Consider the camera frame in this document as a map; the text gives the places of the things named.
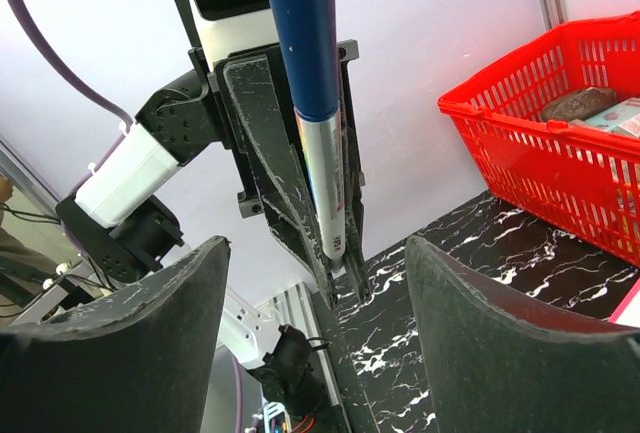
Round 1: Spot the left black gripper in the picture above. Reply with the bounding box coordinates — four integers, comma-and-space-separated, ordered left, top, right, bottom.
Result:
172, 0, 372, 310

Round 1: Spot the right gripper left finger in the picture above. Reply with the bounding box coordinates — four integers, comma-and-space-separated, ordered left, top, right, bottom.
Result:
1, 236, 231, 432

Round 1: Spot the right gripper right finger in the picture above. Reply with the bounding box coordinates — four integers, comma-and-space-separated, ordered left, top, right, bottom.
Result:
405, 236, 639, 432

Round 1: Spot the pink framed whiteboard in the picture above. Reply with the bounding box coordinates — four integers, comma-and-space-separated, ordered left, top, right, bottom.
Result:
608, 283, 640, 328

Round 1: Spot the blue capped whiteboard marker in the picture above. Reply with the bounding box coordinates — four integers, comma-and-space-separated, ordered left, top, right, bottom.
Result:
269, 0, 346, 272

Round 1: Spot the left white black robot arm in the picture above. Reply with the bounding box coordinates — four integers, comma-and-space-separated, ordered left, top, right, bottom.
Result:
56, 0, 338, 308

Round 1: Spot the red plastic shopping basket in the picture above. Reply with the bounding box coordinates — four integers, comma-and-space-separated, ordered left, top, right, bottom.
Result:
438, 12, 639, 265

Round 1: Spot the light blue snack box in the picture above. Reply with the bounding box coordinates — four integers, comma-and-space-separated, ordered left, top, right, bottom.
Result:
585, 97, 639, 134

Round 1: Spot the pink white snack box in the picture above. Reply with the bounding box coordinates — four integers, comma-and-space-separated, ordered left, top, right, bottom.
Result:
615, 115, 640, 139

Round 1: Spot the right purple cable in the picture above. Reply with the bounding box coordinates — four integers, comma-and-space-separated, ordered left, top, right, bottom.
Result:
229, 355, 246, 433

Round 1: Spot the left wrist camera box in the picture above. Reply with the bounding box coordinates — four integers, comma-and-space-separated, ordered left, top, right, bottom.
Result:
188, 0, 278, 68

